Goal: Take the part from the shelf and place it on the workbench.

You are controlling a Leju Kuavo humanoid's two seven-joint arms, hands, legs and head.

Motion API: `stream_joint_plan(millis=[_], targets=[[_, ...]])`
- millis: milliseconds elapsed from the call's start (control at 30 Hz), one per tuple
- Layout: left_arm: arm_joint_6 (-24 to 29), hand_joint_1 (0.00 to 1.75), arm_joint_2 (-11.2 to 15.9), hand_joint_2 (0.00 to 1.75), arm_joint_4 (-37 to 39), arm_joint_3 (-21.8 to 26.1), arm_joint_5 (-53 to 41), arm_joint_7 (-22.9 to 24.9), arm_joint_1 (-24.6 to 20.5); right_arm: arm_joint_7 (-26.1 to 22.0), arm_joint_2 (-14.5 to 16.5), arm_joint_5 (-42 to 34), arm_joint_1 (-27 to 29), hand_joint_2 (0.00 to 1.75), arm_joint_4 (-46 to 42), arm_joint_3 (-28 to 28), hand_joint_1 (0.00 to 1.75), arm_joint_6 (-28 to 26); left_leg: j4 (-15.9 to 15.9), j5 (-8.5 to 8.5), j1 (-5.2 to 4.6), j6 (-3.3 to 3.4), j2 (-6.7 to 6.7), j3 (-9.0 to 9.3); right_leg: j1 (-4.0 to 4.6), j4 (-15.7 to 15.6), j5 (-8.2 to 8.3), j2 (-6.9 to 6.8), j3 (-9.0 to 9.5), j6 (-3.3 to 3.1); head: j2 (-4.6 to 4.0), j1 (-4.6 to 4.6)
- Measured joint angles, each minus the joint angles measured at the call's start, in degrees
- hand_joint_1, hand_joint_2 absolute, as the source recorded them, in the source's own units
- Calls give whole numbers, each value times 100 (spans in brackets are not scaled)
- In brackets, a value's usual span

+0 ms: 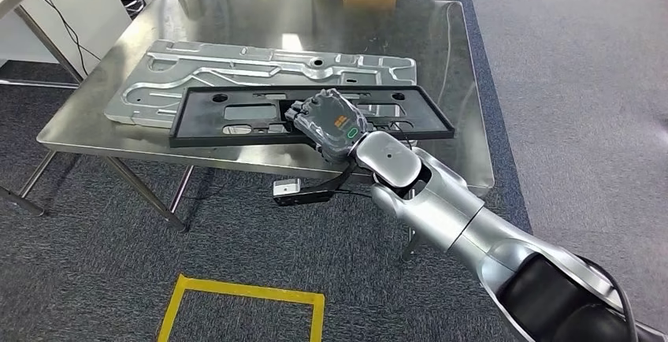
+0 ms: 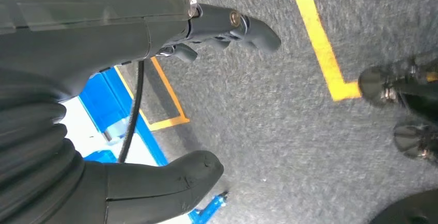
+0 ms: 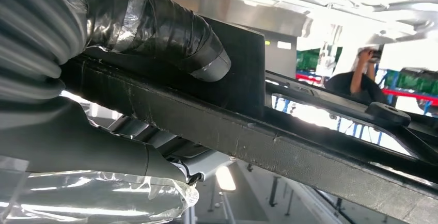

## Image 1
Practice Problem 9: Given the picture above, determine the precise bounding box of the stamped sheet metal panel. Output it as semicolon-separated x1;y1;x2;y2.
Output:
104;39;418;129

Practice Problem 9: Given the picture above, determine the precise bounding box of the chrome ring stool base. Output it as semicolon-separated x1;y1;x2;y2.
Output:
118;0;146;18

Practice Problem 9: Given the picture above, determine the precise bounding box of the stainless steel workbench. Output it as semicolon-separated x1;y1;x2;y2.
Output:
0;0;495;263

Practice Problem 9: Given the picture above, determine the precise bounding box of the black camera bracket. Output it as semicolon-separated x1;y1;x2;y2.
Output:
272;159;361;208

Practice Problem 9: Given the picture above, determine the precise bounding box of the white partition panel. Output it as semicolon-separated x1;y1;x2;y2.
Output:
0;0;134;66

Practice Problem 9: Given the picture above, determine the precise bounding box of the black plastic panel part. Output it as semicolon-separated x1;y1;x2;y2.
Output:
168;84;456;148

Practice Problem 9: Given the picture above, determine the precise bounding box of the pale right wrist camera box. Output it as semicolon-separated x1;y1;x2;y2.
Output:
272;178;302;196

